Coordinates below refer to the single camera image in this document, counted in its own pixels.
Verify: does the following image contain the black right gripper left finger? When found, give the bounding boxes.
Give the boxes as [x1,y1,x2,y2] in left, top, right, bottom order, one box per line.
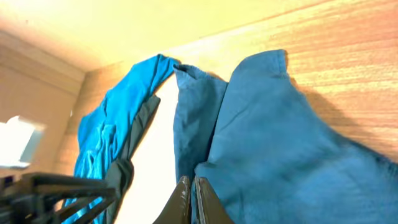
[154,176,191,224]

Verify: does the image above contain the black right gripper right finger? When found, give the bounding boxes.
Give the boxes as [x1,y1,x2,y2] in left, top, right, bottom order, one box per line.
[195,177,234,224]

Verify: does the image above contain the teal blue t-shirt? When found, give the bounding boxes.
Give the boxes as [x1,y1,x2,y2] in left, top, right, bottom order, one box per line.
[73,54,179,223]

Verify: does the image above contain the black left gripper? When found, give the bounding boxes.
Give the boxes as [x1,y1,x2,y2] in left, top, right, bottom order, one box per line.
[1,173,116,224]

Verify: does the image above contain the navy blue shorts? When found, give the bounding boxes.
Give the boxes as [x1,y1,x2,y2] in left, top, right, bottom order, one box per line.
[174,50,397,223]

